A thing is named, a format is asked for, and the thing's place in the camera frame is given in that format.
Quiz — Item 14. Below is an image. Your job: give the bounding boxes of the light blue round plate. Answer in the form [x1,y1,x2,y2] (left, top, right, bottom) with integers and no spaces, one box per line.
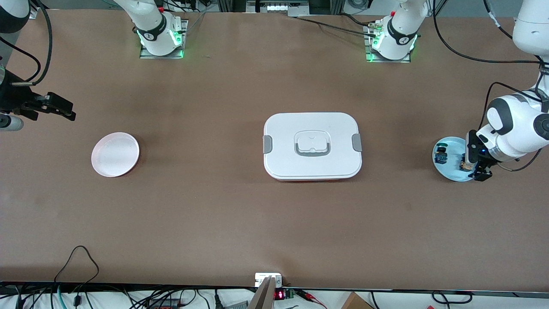
[432,136,477,182]

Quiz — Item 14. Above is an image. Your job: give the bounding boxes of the aluminium camera mount profile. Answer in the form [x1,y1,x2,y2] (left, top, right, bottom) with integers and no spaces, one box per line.
[248,276,276,309]

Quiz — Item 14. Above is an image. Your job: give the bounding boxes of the white lunch box grey handle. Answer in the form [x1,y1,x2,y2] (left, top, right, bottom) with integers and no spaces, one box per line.
[262,112,363,182]

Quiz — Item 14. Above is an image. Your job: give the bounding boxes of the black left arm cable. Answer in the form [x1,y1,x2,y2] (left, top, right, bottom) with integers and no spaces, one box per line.
[432,0,549,172]

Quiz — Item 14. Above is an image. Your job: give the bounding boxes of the white power strip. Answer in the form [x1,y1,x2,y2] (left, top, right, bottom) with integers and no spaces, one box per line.
[247,0,310,18]

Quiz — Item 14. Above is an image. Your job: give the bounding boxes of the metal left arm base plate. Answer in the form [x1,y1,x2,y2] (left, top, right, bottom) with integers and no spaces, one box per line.
[364,24,411,64]

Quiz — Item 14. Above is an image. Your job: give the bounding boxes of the white mounting bracket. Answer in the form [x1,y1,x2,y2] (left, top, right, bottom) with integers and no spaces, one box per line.
[255,273,283,287]

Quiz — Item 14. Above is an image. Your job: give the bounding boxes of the red clip test leads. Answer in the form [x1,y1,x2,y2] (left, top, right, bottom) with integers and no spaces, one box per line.
[296,290,327,309]

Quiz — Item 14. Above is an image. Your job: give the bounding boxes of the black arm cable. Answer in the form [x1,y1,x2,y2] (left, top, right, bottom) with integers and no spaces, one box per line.
[0,0,53,86]
[432,0,549,172]

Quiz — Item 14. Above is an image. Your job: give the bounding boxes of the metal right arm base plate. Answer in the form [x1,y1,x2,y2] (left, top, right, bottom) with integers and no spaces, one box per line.
[139,19,188,59]

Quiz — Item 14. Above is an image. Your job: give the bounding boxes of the pink round plate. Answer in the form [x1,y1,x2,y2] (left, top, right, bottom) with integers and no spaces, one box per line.
[91,132,140,178]

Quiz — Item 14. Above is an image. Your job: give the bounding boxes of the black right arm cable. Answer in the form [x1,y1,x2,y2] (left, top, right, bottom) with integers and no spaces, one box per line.
[0,0,53,86]

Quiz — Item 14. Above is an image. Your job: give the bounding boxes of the black cable across table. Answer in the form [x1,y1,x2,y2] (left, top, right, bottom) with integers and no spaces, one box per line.
[288,15,380,37]

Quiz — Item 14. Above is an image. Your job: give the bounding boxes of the black looped cable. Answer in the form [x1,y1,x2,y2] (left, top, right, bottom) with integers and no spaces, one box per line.
[54,245,100,297]

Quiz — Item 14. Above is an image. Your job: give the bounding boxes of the brown cardboard box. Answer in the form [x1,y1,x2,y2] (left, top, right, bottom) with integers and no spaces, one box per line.
[341,292,374,309]

